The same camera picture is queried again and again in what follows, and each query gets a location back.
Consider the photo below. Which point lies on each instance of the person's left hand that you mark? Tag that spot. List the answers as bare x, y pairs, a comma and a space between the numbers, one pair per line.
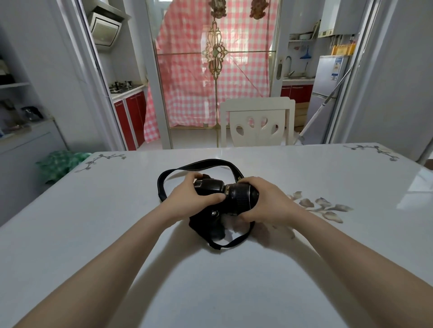
184, 197

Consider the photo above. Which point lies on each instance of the person's right hand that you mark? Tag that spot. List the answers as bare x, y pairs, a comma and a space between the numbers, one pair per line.
267, 202

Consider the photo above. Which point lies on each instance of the person's left thumb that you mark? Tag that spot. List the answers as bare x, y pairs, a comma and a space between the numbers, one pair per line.
211, 200

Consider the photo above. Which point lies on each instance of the person's right thumb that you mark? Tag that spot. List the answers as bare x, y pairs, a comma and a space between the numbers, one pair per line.
246, 216

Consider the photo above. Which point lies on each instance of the person's left forearm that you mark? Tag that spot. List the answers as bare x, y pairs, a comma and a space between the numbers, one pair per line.
98, 263

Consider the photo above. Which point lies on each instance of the person's right forearm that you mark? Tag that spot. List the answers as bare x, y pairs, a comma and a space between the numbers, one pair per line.
355, 260

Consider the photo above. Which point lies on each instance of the white carved chair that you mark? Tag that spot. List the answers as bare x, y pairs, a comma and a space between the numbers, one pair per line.
257, 122

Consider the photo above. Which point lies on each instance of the red kitchen cabinet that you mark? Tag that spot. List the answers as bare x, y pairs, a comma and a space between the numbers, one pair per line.
130, 116
296, 93

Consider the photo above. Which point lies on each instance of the glass sliding door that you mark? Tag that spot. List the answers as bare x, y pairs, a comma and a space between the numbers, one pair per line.
216, 72

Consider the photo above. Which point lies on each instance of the pink checked curtain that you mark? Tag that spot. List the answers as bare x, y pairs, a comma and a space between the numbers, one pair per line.
216, 67

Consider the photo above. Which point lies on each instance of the silver refrigerator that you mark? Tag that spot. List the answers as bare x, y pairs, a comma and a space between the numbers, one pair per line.
327, 98

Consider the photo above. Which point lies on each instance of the gas stove with pots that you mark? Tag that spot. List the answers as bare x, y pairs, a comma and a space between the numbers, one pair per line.
121, 86

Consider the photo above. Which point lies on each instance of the gold door ornament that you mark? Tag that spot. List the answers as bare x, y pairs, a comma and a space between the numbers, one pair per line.
214, 50

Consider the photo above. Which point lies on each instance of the green checked cloth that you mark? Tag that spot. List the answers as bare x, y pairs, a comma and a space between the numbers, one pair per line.
61, 164

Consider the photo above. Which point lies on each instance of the kitchen faucet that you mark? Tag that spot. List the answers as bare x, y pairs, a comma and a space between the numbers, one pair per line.
289, 66

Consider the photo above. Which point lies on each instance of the blue hanging brush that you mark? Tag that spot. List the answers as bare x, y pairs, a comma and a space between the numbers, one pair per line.
305, 52

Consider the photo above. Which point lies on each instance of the brown hanging decoration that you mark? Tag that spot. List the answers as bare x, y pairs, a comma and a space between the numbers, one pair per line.
258, 9
217, 8

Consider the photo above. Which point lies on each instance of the yellow box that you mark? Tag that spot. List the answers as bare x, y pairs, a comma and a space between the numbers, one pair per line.
342, 49

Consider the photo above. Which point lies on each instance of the white range hood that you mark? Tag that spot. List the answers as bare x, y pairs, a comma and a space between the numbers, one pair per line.
105, 28

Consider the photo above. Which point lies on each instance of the white shelf cabinet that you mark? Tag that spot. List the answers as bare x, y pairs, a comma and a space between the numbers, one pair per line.
23, 111

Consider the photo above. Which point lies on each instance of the white water heater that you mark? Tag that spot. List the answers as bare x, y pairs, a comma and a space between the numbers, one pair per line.
338, 17

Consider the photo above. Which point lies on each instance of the wall dish rack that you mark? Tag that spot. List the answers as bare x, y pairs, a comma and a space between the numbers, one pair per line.
304, 33

